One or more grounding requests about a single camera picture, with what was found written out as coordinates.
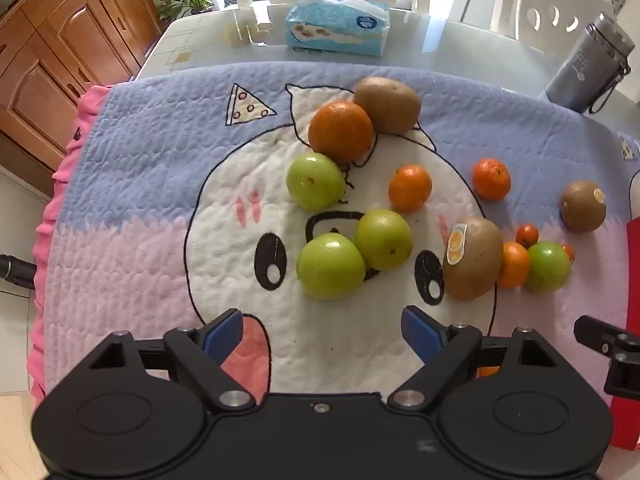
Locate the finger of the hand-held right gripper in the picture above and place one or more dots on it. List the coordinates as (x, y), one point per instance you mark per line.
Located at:
(607, 342)

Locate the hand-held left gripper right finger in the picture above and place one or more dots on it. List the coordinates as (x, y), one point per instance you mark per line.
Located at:
(419, 334)

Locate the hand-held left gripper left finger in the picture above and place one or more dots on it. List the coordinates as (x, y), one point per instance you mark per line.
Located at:
(226, 334)

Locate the red cardboard box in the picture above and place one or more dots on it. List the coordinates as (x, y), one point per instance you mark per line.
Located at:
(631, 425)

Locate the green apple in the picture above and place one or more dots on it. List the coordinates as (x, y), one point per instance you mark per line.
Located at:
(384, 239)
(330, 267)
(315, 181)
(548, 266)

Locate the brown kiwi with round sticker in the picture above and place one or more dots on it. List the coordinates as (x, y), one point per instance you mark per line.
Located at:
(582, 206)

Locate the small orange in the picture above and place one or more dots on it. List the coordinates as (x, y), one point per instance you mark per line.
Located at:
(410, 188)
(515, 265)
(488, 371)
(491, 179)

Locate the large orange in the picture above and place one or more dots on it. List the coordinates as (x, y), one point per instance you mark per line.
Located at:
(341, 131)

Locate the brown kiwi with oval sticker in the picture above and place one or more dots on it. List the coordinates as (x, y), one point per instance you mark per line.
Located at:
(475, 260)

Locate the tiny orange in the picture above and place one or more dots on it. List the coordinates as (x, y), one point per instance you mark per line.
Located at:
(569, 253)
(527, 235)

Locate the cartoon printed blanket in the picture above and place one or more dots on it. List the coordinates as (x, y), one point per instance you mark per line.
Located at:
(150, 210)

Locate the black tube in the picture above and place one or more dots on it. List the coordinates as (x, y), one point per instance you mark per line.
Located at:
(15, 269)

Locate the grey thermos bottle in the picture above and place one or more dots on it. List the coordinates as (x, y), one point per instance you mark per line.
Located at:
(582, 65)

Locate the blue tissue pack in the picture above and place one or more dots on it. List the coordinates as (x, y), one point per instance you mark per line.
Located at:
(335, 25)

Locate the wooden cabinet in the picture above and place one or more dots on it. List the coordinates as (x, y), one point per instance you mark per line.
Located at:
(60, 60)

